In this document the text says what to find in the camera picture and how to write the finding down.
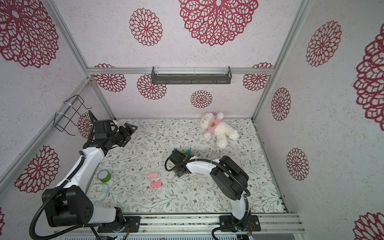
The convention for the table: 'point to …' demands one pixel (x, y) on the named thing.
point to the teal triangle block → (174, 148)
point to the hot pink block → (156, 184)
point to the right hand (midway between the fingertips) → (182, 165)
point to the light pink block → (153, 175)
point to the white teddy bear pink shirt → (214, 126)
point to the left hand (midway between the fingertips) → (135, 131)
